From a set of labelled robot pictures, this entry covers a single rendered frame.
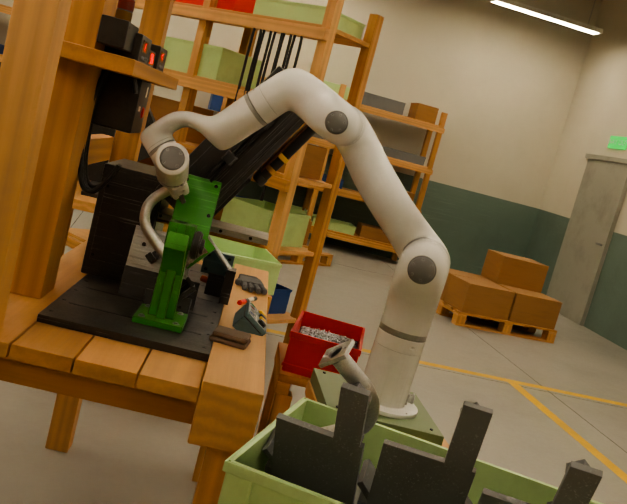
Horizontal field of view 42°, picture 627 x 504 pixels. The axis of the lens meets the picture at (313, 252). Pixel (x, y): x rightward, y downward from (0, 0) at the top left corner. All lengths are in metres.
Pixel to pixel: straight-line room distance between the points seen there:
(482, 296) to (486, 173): 4.22
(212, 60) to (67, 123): 3.52
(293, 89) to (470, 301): 6.43
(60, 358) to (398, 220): 0.83
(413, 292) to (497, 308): 6.58
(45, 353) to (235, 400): 0.42
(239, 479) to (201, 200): 1.23
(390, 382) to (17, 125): 1.02
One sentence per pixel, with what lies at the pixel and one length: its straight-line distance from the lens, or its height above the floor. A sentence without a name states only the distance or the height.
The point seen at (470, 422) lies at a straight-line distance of 1.28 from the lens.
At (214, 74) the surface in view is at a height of 1.69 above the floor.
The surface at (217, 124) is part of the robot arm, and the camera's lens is 2.02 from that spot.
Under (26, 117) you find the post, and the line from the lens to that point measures 1.79.
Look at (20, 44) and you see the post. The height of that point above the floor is 1.50.
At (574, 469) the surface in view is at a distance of 1.24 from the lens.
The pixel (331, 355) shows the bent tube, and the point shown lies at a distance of 1.28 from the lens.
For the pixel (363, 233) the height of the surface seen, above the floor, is 0.32.
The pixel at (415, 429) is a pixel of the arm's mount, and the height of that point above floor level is 0.88.
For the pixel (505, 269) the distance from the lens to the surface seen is 8.86.
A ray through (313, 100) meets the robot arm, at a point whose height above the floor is 1.55.
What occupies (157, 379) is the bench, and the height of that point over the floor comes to 0.88.
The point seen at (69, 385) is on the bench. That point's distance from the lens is 1.95.
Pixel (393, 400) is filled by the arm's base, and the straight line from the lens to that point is 2.00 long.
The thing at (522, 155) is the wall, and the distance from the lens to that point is 12.46.
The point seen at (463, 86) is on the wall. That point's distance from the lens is 12.07.
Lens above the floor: 1.48
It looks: 8 degrees down
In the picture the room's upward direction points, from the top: 15 degrees clockwise
